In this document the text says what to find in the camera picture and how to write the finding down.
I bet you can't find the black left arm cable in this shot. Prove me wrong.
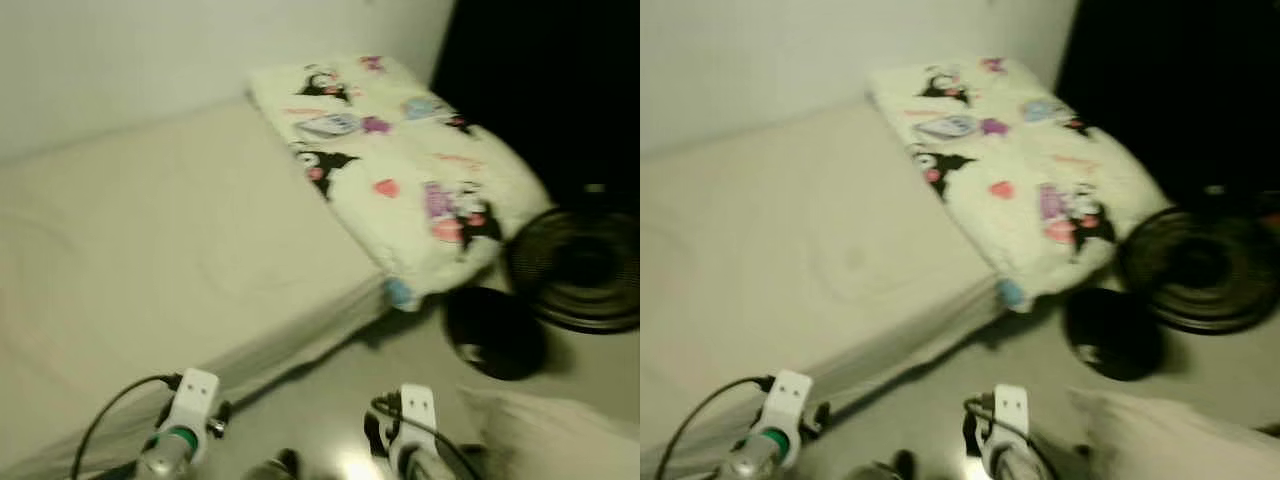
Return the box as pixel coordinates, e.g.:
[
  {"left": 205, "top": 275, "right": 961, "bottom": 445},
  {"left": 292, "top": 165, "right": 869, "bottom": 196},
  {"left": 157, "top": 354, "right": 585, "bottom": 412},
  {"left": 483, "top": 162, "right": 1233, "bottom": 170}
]
[
  {"left": 70, "top": 373, "right": 184, "bottom": 480},
  {"left": 655, "top": 376, "right": 777, "bottom": 480}
]

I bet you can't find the white cartoon print quilt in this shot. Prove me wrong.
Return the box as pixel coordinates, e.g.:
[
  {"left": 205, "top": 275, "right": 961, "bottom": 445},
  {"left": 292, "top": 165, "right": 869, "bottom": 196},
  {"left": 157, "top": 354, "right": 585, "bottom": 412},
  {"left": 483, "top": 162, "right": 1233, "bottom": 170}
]
[
  {"left": 868, "top": 55, "right": 1173, "bottom": 314},
  {"left": 247, "top": 55, "right": 556, "bottom": 312}
]

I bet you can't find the bed with cream sheet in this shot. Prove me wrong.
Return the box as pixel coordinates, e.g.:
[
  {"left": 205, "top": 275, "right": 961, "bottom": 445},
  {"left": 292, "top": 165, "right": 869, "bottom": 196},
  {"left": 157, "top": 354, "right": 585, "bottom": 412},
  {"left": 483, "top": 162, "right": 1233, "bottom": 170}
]
[
  {"left": 0, "top": 95, "right": 401, "bottom": 480},
  {"left": 640, "top": 100, "right": 1013, "bottom": 480}
]

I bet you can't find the black robot foot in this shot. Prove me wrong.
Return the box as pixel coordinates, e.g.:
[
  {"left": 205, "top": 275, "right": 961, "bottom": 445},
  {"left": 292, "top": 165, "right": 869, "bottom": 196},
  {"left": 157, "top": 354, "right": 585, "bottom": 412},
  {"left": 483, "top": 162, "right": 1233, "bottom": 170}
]
[
  {"left": 242, "top": 450, "right": 301, "bottom": 480},
  {"left": 866, "top": 450, "right": 917, "bottom": 480}
]

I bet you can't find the black round fan head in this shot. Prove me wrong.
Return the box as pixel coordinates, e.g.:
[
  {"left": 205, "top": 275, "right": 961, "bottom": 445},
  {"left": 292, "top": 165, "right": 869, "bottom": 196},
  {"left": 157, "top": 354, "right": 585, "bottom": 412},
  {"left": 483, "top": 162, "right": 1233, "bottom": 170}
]
[
  {"left": 505, "top": 205, "right": 640, "bottom": 334},
  {"left": 1117, "top": 205, "right": 1280, "bottom": 334}
]

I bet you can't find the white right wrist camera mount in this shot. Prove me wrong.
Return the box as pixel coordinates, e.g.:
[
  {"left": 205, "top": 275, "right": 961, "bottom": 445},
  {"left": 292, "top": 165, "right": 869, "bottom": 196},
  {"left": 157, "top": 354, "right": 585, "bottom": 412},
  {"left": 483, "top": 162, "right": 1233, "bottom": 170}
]
[
  {"left": 397, "top": 385, "right": 439, "bottom": 448},
  {"left": 989, "top": 385, "right": 1030, "bottom": 448}
]

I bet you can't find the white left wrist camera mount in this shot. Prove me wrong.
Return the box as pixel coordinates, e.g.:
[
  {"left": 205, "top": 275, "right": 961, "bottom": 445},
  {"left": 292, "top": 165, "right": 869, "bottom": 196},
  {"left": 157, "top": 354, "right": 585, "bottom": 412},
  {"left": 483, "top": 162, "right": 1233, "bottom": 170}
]
[
  {"left": 163, "top": 368, "right": 221, "bottom": 441},
  {"left": 760, "top": 370, "right": 814, "bottom": 443}
]

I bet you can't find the black round fan base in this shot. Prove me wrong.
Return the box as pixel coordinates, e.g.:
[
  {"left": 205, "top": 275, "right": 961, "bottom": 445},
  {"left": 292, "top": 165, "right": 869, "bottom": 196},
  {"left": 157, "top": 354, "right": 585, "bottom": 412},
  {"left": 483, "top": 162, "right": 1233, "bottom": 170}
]
[
  {"left": 442, "top": 287, "right": 548, "bottom": 381},
  {"left": 1063, "top": 287, "right": 1166, "bottom": 381}
]

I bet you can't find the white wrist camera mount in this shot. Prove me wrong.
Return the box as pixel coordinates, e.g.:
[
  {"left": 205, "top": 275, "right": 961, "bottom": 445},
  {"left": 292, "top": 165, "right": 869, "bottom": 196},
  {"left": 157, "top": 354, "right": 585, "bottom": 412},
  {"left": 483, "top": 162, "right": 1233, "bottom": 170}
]
[
  {"left": 760, "top": 370, "right": 814, "bottom": 443},
  {"left": 989, "top": 385, "right": 1030, "bottom": 448},
  {"left": 163, "top": 368, "right": 221, "bottom": 441},
  {"left": 397, "top": 385, "right": 439, "bottom": 448}
]

